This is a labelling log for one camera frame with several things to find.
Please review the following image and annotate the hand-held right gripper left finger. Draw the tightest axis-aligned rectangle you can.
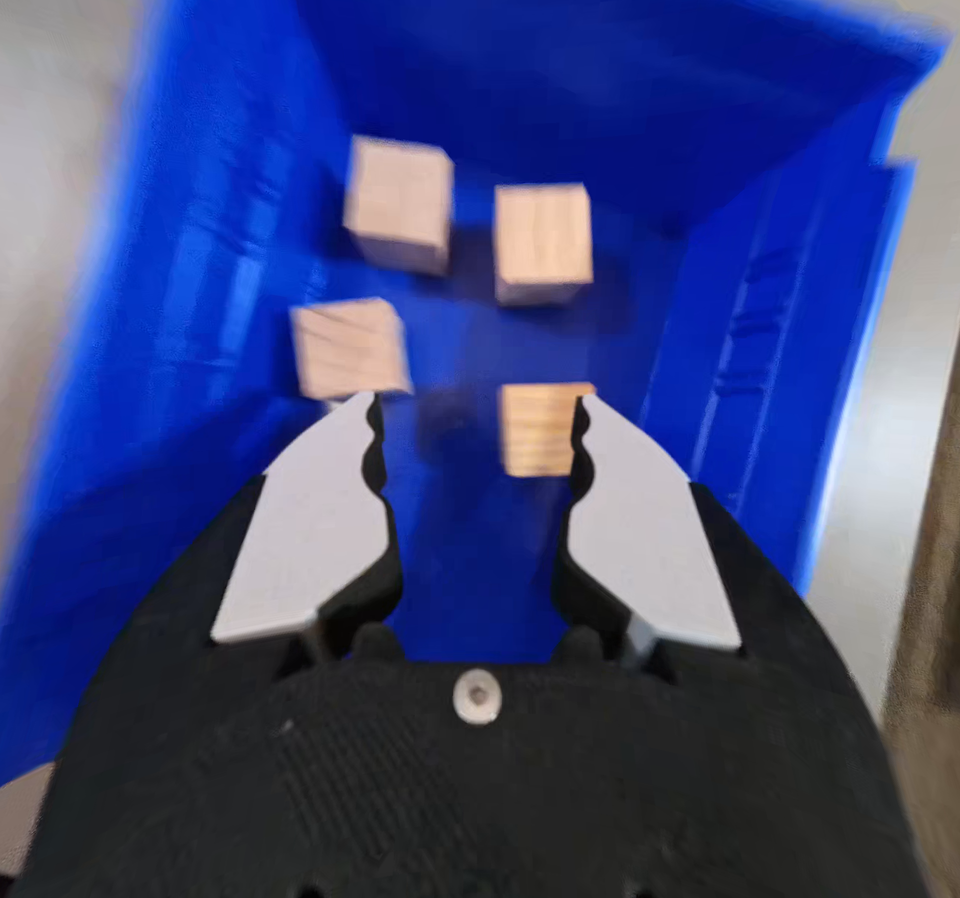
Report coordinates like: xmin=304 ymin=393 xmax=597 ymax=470
xmin=210 ymin=390 xmax=404 ymax=660

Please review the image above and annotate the blue plastic bin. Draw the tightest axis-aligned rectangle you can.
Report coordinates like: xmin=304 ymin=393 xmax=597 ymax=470
xmin=0 ymin=0 xmax=948 ymax=786

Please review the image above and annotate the grey desk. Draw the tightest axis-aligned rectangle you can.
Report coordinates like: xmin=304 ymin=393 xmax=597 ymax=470
xmin=0 ymin=0 xmax=960 ymax=876

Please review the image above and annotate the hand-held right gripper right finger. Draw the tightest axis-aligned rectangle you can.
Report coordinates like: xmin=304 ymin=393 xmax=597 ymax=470
xmin=551 ymin=393 xmax=744 ymax=671

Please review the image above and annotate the blue-taped wooden cube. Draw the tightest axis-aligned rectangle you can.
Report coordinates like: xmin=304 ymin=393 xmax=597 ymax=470
xmin=498 ymin=382 xmax=598 ymax=479
xmin=289 ymin=298 xmax=414 ymax=400
xmin=342 ymin=136 xmax=456 ymax=276
xmin=493 ymin=183 xmax=595 ymax=308

